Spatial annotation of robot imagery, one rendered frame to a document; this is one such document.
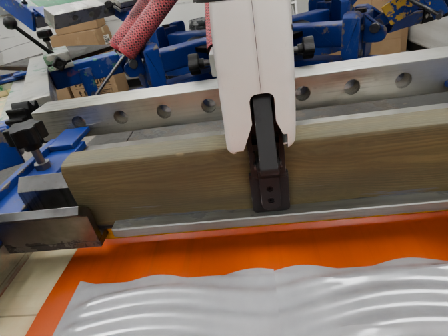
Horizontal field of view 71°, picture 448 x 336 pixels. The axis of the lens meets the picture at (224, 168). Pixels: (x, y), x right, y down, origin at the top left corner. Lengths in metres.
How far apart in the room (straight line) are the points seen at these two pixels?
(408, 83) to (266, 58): 0.35
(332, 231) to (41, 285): 0.28
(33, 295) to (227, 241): 0.19
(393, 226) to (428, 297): 0.08
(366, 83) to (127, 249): 0.38
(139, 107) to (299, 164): 0.30
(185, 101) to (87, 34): 3.85
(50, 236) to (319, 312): 0.24
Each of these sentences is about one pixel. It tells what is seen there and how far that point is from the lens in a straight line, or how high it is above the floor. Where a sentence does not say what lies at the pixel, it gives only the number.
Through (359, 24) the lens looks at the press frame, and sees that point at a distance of 0.88.
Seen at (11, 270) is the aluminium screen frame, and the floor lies 0.96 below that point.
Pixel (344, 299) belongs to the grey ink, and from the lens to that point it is 0.27.
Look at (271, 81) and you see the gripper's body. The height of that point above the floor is 1.12.
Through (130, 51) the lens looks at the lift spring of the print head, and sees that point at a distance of 0.86.
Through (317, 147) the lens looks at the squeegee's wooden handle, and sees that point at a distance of 0.26.
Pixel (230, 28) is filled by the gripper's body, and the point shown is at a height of 1.15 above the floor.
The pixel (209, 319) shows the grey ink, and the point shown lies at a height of 0.96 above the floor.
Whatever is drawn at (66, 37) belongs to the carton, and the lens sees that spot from 4.43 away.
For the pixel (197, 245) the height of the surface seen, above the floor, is 0.95.
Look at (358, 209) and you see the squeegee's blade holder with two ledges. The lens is 0.29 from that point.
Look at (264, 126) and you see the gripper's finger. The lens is 0.20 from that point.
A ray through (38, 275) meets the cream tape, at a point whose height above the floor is 0.95.
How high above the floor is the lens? 1.18
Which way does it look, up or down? 31 degrees down
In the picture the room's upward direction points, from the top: 10 degrees counter-clockwise
